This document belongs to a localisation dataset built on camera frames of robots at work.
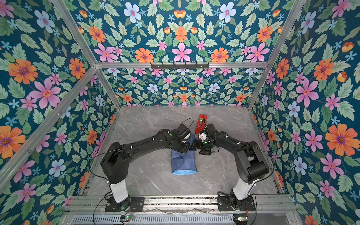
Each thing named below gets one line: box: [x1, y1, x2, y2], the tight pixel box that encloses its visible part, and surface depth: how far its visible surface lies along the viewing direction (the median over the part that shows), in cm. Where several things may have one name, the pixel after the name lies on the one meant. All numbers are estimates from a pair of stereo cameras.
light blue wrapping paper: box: [171, 133, 198, 176], surface depth 83 cm
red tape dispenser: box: [195, 113, 208, 135], surface depth 104 cm
